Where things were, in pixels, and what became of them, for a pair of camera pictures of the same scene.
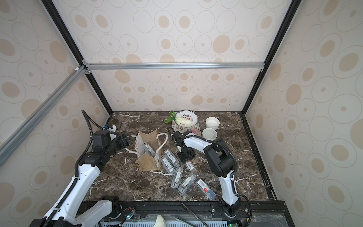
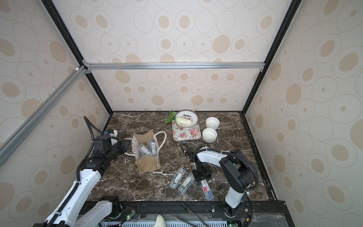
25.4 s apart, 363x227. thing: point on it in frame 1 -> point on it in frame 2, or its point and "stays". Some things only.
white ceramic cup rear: (212, 122) stays
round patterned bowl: (187, 113) stays
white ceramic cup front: (209, 133) stays
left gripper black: (125, 139) -> (125, 144)
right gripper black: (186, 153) -> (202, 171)
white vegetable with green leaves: (181, 121) stays
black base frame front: (256, 213) stays
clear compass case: (208, 192) stays
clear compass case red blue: (189, 165) -> (151, 146)
